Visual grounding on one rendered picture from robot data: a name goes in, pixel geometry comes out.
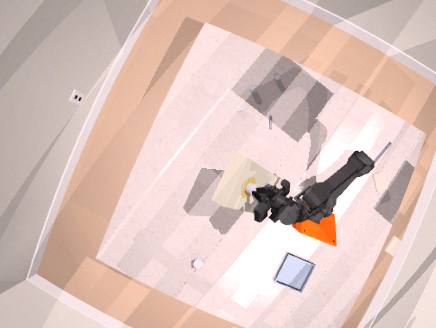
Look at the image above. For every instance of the white cylinder with slotted grey end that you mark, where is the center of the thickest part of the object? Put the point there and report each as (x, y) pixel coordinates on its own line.
(251, 187)

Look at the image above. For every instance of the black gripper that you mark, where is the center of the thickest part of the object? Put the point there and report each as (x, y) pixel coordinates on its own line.
(276, 200)

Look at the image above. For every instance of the beige service panel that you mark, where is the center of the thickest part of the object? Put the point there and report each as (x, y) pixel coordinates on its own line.
(239, 172)

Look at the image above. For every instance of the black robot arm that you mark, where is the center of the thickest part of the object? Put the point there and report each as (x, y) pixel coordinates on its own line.
(322, 197)

